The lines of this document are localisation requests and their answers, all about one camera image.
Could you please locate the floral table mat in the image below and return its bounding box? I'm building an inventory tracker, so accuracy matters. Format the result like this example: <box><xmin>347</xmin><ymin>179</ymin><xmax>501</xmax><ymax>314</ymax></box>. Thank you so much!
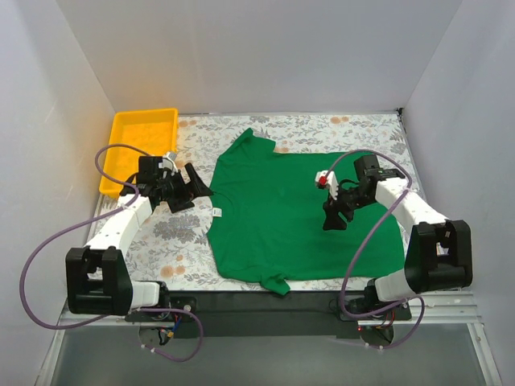
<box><xmin>126</xmin><ymin>113</ymin><xmax>416</xmax><ymax>291</ymax></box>

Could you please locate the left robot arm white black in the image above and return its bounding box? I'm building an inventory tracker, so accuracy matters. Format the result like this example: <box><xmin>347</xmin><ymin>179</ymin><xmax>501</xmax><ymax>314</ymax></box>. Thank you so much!
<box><xmin>65</xmin><ymin>153</ymin><xmax>212</xmax><ymax>322</ymax></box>

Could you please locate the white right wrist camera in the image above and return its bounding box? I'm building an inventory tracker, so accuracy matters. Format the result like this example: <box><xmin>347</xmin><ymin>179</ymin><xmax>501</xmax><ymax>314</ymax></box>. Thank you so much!
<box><xmin>315</xmin><ymin>170</ymin><xmax>339</xmax><ymax>200</ymax></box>

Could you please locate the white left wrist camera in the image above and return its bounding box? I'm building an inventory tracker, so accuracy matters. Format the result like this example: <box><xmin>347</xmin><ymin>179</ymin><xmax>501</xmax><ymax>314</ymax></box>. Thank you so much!
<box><xmin>159</xmin><ymin>151</ymin><xmax>178</xmax><ymax>173</ymax></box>

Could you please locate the purple cable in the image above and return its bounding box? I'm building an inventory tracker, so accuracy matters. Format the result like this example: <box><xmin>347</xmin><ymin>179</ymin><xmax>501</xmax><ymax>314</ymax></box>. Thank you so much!
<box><xmin>19</xmin><ymin>143</ymin><xmax>205</xmax><ymax>363</ymax></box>
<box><xmin>324</xmin><ymin>149</ymin><xmax>426</xmax><ymax>349</ymax></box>

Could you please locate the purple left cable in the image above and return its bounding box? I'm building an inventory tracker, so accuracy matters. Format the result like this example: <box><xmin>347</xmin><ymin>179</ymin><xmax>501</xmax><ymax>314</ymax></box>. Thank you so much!
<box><xmin>19</xmin><ymin>143</ymin><xmax>205</xmax><ymax>363</ymax></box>

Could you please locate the green t shirt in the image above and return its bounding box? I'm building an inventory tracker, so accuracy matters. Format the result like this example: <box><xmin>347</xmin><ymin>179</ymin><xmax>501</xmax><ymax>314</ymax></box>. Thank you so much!
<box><xmin>207</xmin><ymin>129</ymin><xmax>386</xmax><ymax>295</ymax></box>

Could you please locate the yellow plastic tray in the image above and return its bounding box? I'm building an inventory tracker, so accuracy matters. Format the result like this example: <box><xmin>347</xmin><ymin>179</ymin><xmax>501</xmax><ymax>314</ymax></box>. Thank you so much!
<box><xmin>98</xmin><ymin>108</ymin><xmax>179</xmax><ymax>199</ymax></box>

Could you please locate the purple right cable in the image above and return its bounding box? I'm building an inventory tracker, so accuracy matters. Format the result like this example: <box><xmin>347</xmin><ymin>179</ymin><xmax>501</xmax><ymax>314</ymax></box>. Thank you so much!
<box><xmin>324</xmin><ymin>149</ymin><xmax>426</xmax><ymax>349</ymax></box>

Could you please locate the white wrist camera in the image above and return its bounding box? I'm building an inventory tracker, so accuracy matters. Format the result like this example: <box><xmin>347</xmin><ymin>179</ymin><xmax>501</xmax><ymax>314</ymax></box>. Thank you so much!
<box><xmin>159</xmin><ymin>151</ymin><xmax>178</xmax><ymax>173</ymax></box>
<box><xmin>315</xmin><ymin>170</ymin><xmax>339</xmax><ymax>200</ymax></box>

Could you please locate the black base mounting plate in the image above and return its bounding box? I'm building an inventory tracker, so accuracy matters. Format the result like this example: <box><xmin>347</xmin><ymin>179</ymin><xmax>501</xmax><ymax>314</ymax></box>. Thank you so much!
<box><xmin>124</xmin><ymin>288</ymin><xmax>412</xmax><ymax>339</ymax></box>

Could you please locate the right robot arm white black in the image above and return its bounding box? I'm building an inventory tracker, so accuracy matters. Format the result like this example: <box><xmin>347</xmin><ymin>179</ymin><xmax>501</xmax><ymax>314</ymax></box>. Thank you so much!
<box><xmin>315</xmin><ymin>150</ymin><xmax>473</xmax><ymax>320</ymax></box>

